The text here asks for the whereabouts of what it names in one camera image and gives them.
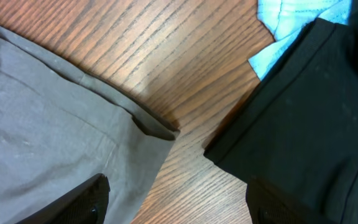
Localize black polo shirt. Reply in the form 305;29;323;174
205;1;358;223

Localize light blue cloth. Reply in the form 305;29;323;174
248;0;352;80

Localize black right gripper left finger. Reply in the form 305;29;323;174
18;173;110;224

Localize grey shorts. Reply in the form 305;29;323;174
0;26;179;223

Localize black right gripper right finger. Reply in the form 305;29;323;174
246;179;334;224

